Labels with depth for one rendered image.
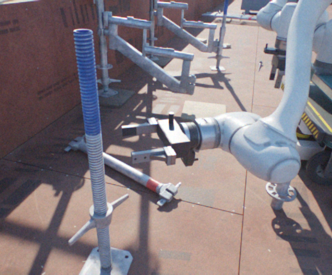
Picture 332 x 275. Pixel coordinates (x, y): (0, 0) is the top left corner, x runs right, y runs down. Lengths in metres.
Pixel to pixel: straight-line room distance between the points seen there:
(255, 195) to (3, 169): 1.21
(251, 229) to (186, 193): 0.31
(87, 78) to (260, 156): 0.41
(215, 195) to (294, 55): 0.76
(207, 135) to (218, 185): 0.66
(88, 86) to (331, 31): 1.38
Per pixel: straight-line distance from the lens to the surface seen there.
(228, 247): 1.15
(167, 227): 1.17
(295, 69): 0.75
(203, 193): 1.33
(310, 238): 1.30
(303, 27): 0.83
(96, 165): 0.75
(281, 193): 1.30
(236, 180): 1.45
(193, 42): 3.08
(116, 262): 1.07
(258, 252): 1.17
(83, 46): 0.62
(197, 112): 2.01
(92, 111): 0.67
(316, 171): 1.55
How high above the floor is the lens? 0.87
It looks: 31 degrees down
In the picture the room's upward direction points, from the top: 3 degrees clockwise
